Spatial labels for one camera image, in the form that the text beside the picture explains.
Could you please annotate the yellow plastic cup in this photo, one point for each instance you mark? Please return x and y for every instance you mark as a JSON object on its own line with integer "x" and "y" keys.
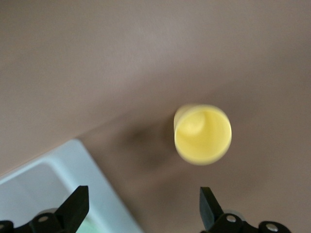
{"x": 202, "y": 138}

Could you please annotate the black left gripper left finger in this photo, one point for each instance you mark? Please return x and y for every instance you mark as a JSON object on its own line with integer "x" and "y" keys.
{"x": 70, "y": 213}

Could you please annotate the translucent white plastic bin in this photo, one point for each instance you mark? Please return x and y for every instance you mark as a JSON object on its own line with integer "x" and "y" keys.
{"x": 48, "y": 179}

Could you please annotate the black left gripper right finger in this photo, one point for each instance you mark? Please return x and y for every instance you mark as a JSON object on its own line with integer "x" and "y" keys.
{"x": 213, "y": 213}

